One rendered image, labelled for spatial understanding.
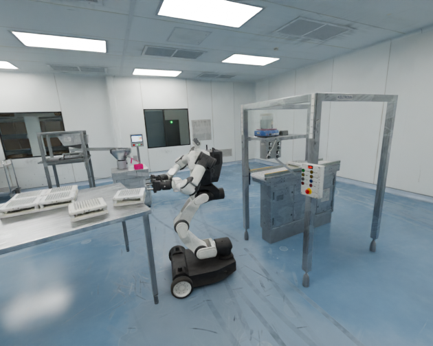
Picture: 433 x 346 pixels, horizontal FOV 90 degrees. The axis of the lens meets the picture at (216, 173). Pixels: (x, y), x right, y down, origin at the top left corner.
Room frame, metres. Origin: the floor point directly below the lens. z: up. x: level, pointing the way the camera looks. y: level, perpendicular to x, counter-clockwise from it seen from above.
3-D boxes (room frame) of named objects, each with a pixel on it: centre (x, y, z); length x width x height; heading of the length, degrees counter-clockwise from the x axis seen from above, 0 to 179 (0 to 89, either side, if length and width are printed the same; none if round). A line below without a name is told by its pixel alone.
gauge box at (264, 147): (2.41, -0.62, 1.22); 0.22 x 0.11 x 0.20; 117
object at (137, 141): (4.27, 1.52, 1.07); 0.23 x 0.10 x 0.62; 115
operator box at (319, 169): (1.67, -0.76, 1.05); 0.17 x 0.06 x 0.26; 27
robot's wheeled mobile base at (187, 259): (1.99, 0.18, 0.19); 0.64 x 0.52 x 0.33; 103
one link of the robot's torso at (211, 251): (2.00, 0.15, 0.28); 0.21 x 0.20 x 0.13; 103
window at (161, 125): (6.97, 1.45, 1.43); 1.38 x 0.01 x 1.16; 115
